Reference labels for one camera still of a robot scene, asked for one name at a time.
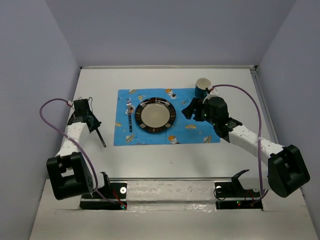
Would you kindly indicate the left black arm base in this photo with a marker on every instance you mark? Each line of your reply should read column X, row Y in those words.
column 112, row 196

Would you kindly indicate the black rimmed cream plate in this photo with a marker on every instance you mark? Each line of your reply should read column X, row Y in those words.
column 155, row 115

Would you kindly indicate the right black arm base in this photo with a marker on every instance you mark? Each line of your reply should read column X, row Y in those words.
column 230, row 195

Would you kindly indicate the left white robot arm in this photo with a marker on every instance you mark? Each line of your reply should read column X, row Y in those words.
column 70, row 171

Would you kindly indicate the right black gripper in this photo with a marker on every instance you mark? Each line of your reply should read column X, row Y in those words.
column 195, row 104

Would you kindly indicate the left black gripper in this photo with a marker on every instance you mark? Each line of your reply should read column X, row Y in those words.
column 96, row 123

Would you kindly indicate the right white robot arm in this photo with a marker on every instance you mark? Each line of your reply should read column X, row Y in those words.
column 286, row 168

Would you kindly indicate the teal cup cream inside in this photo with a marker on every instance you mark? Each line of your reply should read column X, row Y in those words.
column 200, row 88

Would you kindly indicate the blue space-print cloth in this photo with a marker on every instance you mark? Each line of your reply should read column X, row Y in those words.
column 183, row 131

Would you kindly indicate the silver fork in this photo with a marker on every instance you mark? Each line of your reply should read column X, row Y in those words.
column 129, row 113

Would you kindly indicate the silver knife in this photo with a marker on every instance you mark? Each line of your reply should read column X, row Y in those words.
column 101, row 138

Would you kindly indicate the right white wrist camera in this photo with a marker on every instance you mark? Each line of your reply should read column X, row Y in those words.
column 211, row 92

